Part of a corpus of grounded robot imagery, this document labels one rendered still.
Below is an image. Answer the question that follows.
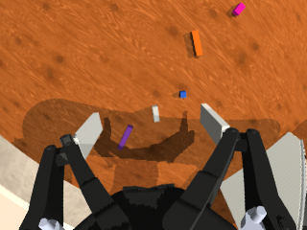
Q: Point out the orange rod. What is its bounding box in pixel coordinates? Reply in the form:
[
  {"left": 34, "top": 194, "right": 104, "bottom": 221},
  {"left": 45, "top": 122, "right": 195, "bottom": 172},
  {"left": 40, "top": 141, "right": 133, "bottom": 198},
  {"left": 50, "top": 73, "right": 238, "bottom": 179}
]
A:
[{"left": 190, "top": 30, "right": 202, "bottom": 56}]

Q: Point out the purple rod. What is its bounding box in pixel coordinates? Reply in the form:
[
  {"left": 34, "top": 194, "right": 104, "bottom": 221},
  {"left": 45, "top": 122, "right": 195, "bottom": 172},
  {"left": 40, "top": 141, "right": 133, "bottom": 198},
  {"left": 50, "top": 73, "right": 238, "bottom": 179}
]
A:
[{"left": 117, "top": 125, "right": 133, "bottom": 150}]

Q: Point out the small magenta block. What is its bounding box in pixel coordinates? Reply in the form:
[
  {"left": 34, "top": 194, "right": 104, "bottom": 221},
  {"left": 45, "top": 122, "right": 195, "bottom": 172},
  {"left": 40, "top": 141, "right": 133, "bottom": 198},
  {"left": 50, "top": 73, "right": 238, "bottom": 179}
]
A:
[{"left": 232, "top": 3, "right": 245, "bottom": 16}]

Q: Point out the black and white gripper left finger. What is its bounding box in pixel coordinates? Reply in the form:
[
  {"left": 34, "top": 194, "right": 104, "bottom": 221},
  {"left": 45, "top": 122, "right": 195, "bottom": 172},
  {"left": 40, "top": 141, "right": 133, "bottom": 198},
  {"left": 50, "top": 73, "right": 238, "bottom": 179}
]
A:
[{"left": 18, "top": 112, "right": 132, "bottom": 230}]

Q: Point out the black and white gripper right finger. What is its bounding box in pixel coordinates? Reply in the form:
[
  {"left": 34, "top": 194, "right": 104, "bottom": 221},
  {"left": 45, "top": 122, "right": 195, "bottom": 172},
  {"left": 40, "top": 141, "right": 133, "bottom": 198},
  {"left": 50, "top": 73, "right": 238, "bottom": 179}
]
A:
[{"left": 162, "top": 103, "right": 296, "bottom": 230}]

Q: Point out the grey rod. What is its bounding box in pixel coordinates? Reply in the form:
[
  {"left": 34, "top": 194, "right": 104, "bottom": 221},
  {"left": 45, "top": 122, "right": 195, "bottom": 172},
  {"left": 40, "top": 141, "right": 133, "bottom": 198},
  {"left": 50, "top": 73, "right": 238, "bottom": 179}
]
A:
[{"left": 153, "top": 104, "right": 159, "bottom": 122}]

